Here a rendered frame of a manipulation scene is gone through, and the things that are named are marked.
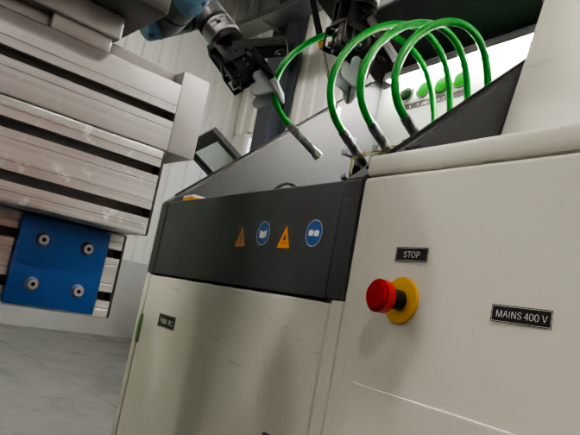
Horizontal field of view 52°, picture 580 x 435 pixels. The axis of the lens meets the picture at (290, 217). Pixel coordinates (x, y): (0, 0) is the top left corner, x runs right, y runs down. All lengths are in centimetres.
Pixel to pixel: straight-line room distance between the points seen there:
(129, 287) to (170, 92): 755
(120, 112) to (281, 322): 39
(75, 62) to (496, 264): 44
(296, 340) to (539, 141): 40
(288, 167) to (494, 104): 66
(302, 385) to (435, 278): 25
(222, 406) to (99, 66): 56
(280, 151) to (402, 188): 81
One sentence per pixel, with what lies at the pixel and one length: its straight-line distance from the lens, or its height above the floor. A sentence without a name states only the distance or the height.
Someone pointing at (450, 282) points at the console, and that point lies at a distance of 63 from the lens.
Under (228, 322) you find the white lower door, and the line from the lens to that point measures 98.
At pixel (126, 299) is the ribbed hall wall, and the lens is 816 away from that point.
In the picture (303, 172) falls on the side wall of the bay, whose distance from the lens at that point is 152.
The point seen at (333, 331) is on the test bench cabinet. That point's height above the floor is 75.
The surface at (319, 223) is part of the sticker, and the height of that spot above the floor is 89.
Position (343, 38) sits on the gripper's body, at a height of 130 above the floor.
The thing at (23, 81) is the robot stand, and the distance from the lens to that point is 58.
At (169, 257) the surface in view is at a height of 83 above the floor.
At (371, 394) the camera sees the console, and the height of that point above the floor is 69.
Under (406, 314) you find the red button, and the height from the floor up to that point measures 79.
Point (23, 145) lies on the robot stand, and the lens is 57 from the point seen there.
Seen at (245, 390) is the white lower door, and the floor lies 64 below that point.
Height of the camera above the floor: 77
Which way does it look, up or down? 9 degrees up
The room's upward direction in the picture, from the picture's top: 11 degrees clockwise
